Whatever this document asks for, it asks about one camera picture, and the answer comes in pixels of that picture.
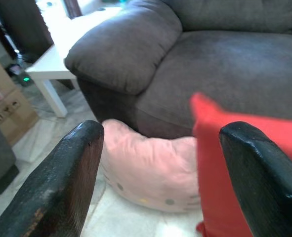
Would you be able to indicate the brown door frame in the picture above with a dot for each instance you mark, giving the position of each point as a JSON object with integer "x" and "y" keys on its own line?
{"x": 72, "y": 7}

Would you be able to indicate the dark brown door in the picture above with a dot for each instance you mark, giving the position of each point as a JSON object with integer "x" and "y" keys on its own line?
{"x": 24, "y": 24}

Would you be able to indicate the black power strip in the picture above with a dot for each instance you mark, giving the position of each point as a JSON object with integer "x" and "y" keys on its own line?
{"x": 26, "y": 79}

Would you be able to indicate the cardboard box with red tape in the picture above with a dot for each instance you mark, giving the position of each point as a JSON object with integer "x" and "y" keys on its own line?
{"x": 0, "y": 81}

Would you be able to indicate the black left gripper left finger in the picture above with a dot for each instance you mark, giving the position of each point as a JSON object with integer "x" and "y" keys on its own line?
{"x": 52, "y": 187}

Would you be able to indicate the pink pillow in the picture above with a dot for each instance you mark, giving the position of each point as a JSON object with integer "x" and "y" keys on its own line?
{"x": 148, "y": 168}

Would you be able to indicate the white table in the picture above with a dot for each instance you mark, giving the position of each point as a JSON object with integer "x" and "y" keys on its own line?
{"x": 52, "y": 66}

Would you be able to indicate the cardboard box with black symbols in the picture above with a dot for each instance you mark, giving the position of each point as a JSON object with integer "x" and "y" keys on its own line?
{"x": 14, "y": 118}

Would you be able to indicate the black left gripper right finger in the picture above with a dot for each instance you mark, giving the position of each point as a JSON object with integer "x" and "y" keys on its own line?
{"x": 266, "y": 187}

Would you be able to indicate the red pillow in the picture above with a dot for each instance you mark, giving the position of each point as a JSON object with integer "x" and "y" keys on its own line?
{"x": 215, "y": 160}

